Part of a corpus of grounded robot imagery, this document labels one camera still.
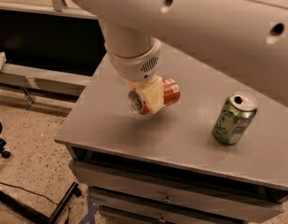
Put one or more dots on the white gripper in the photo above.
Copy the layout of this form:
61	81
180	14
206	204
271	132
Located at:
134	66

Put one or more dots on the red coke can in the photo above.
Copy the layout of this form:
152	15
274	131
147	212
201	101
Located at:
171	96

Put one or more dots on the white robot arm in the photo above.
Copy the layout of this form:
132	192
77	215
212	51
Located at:
245	39

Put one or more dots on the green soda can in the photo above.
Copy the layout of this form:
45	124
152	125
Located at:
236	115

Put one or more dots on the grey drawer cabinet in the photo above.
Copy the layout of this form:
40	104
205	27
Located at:
167	167

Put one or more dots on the grey side bench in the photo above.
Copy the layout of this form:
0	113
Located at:
41	79

